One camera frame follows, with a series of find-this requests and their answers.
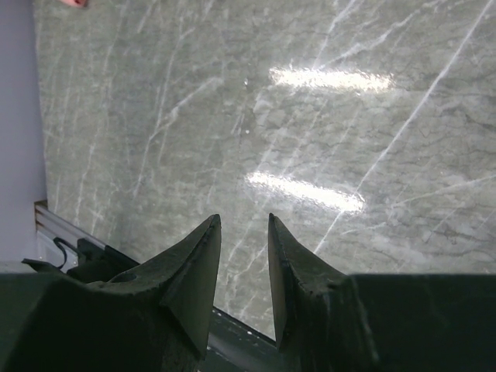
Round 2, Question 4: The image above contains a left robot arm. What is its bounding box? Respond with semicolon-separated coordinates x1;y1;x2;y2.
22;236;140;284

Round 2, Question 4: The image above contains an aluminium rail frame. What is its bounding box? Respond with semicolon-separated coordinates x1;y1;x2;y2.
34;201;105;272

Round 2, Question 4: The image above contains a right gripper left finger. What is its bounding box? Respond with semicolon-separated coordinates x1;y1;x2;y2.
1;215;221;371

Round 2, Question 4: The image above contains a folded pink t shirt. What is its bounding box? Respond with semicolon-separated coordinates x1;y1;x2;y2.
61;0;88;9

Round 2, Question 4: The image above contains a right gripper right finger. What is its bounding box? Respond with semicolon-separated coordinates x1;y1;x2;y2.
268;215;495;371

